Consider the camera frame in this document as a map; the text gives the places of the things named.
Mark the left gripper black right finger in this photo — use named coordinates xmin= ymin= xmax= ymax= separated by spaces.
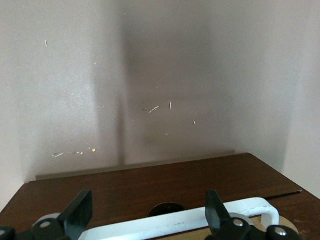
xmin=205 ymin=189 xmax=304 ymax=240

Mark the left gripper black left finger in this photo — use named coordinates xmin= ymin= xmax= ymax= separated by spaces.
xmin=0 ymin=189 xmax=94 ymax=240

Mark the dark brown wooden cabinet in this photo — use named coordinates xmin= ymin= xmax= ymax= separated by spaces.
xmin=0 ymin=152 xmax=320 ymax=240

